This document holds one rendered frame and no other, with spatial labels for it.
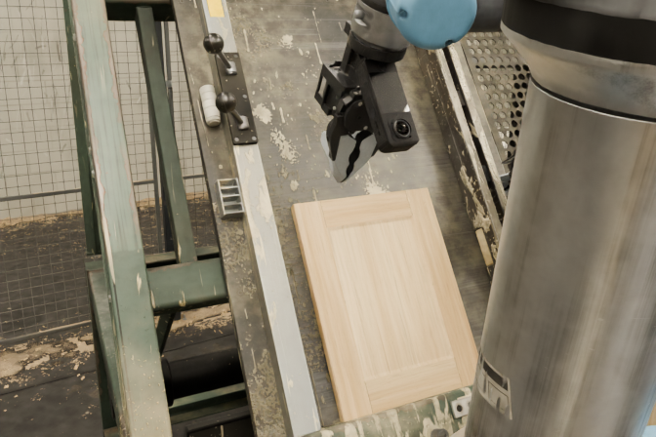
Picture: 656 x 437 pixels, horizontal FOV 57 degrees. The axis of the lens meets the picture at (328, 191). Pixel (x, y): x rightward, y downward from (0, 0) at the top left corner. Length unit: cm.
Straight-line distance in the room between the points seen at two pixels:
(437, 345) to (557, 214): 98
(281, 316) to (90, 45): 60
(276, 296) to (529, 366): 82
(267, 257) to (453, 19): 65
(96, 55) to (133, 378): 58
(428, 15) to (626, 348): 37
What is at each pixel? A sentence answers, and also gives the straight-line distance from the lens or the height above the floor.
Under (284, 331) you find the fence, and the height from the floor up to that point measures 105.
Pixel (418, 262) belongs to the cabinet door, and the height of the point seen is 110.
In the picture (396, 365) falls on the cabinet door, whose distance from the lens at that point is 118.
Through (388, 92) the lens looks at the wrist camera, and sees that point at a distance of 72.
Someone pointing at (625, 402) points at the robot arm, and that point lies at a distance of 31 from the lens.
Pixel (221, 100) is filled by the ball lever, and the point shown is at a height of 144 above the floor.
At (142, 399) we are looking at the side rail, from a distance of 101.
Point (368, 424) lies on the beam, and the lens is 111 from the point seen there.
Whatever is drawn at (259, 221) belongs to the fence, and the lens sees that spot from 111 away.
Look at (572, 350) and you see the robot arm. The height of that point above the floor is 141.
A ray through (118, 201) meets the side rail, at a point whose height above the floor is 127.
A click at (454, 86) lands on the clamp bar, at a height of 144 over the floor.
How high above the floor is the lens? 154
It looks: 14 degrees down
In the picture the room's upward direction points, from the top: straight up
